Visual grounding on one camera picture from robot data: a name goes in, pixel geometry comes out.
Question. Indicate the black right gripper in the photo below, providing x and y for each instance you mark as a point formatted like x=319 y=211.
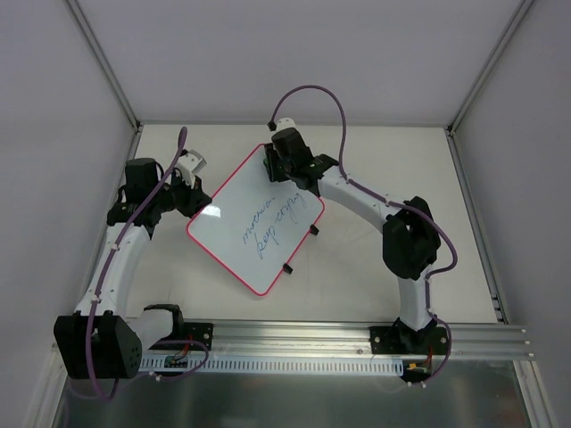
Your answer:
x=271 y=163

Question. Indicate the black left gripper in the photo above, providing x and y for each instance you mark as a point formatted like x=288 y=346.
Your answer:
x=196 y=199

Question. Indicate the pink framed whiteboard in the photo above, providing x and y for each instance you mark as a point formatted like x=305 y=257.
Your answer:
x=253 y=227

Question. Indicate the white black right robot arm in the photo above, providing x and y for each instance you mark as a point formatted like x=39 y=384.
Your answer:
x=409 y=242

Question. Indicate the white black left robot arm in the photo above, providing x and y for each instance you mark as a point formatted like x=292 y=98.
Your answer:
x=96 y=340

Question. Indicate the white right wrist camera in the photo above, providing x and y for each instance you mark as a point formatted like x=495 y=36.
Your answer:
x=283 y=122

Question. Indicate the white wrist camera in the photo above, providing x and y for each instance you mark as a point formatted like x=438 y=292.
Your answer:
x=283 y=122
x=186 y=170

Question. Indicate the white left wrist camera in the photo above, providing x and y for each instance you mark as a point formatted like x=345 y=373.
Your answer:
x=186 y=170

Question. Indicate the aluminium corner frame post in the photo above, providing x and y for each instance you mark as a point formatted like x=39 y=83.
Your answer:
x=511 y=28

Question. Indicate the left aluminium corner post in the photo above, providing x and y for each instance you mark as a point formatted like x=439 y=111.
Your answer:
x=86 y=30

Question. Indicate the white slotted cable duct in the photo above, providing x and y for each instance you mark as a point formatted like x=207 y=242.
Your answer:
x=162 y=363

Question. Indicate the aluminium mounting rail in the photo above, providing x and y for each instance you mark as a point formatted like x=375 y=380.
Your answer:
x=292 y=339

